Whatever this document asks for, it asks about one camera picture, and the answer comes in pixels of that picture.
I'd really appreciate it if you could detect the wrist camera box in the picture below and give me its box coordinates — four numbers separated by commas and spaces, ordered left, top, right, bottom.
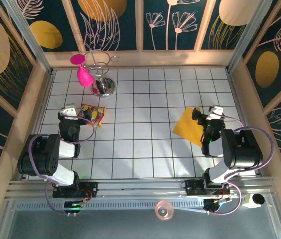
206, 104, 225, 122
60, 104, 79, 121

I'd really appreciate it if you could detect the aluminium frame post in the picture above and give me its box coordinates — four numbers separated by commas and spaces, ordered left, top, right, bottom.
0, 0, 54, 75
226, 0, 274, 73

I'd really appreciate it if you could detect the clear pink plastic spool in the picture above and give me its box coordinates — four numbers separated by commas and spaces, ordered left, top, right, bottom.
155, 200, 175, 221

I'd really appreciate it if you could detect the aluminium mounting rail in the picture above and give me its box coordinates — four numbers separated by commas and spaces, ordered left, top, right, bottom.
4, 176, 277, 200

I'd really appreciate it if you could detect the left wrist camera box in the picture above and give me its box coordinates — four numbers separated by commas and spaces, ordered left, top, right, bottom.
60, 104, 79, 121

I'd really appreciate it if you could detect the yellow paper sheet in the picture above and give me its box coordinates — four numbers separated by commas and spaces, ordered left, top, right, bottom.
172, 106, 204, 147

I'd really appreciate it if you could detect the colourful snack bag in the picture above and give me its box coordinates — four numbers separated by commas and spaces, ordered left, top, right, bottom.
80, 103, 107, 127

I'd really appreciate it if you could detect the slotted grey cable duct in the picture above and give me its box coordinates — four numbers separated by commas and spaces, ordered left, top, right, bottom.
14, 201, 206, 212

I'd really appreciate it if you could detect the white box camera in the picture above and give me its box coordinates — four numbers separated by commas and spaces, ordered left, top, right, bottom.
241, 193, 266, 210

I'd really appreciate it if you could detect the chrome wire stand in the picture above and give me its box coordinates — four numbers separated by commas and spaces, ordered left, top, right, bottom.
82, 48, 120, 98

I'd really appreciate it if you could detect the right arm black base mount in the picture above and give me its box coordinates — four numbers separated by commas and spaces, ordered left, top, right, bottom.
181, 179, 231, 197

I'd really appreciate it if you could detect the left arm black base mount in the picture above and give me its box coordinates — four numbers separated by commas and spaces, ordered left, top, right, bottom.
52, 181, 99, 199

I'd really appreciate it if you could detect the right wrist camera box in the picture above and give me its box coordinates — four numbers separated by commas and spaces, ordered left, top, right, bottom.
206, 104, 225, 122

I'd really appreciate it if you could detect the black controller board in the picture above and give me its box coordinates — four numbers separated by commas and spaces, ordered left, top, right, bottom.
203, 196, 232, 214
63, 200, 84, 215

